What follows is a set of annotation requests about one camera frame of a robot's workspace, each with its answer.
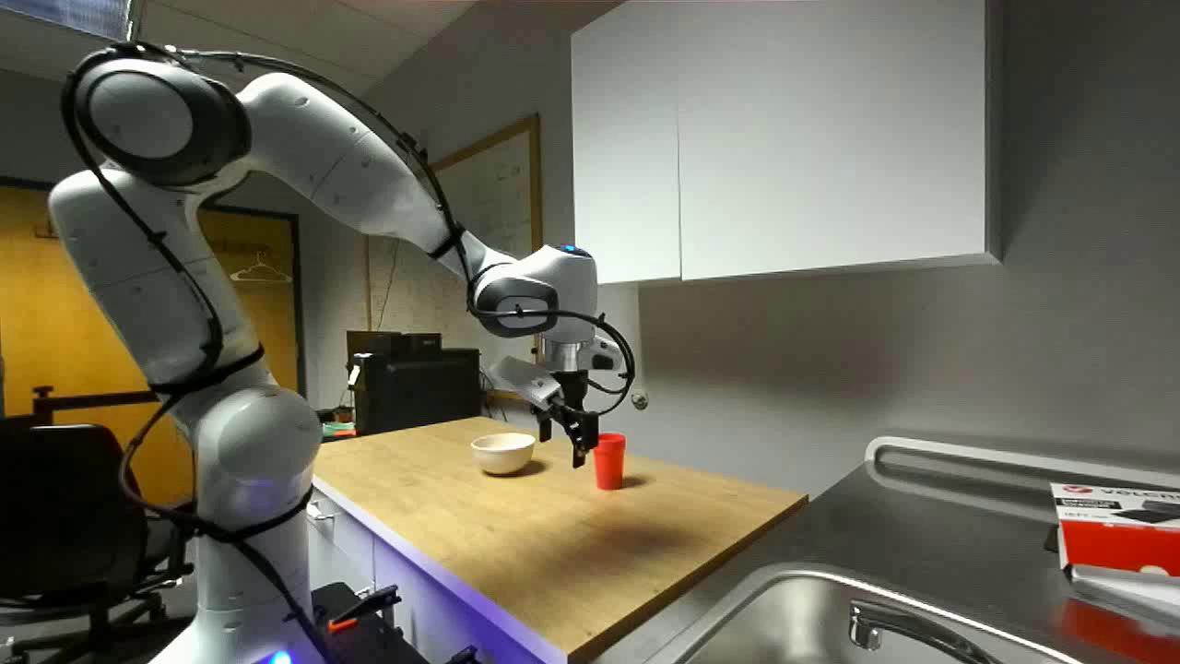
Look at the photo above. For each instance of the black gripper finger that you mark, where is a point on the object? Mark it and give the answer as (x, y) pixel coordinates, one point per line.
(592, 433)
(578, 438)

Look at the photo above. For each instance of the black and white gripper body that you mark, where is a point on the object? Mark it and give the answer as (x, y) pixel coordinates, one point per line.
(564, 384)

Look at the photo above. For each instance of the red plastic cup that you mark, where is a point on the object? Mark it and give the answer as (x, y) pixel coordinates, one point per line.
(611, 460)

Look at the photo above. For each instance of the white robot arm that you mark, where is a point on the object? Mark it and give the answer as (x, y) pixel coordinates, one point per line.
(161, 139)

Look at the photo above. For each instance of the white ceramic bowl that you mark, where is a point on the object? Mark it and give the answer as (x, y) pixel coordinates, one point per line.
(503, 454)

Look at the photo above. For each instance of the framed whiteboard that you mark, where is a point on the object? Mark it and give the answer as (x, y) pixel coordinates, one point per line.
(496, 185)

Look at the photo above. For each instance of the stainless steel sink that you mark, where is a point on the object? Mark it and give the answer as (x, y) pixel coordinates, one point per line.
(800, 618)

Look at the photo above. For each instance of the chrome faucet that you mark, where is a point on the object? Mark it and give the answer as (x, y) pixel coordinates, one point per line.
(869, 626)

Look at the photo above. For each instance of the yellow wooden door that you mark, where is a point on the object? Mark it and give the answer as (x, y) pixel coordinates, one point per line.
(56, 336)

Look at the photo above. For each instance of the black office chair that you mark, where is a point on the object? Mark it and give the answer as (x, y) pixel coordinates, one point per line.
(82, 566)

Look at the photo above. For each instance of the red and white box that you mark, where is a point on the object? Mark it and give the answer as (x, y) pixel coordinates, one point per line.
(1122, 540)

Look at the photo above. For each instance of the white wall cabinet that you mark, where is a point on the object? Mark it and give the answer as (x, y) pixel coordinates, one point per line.
(751, 139)

